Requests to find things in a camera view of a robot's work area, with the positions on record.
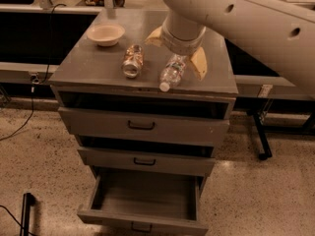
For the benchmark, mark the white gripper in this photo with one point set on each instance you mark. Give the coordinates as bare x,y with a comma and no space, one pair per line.
179,45

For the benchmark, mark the clear plastic water bottle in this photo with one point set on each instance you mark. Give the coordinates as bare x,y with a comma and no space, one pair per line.
171,76

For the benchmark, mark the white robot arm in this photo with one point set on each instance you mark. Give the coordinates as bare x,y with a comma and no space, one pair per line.
278,34

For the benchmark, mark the grey drawer cabinet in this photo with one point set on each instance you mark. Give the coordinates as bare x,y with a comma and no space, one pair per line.
90,77

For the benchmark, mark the grey top drawer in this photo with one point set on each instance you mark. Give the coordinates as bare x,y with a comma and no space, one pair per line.
144,127

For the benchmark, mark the grey middle drawer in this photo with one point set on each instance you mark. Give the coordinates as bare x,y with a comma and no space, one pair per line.
146,161

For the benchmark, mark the grey open bottom drawer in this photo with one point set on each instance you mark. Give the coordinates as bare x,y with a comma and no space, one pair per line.
146,202

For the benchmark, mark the orange soda can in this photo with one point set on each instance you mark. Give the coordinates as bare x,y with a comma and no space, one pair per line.
133,61

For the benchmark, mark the white bowl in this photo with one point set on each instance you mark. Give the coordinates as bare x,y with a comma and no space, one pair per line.
105,35

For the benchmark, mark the black table leg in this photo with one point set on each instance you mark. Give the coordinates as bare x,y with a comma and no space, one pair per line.
266,148

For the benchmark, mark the black stand foot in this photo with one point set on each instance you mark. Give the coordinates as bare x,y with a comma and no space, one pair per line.
28,203

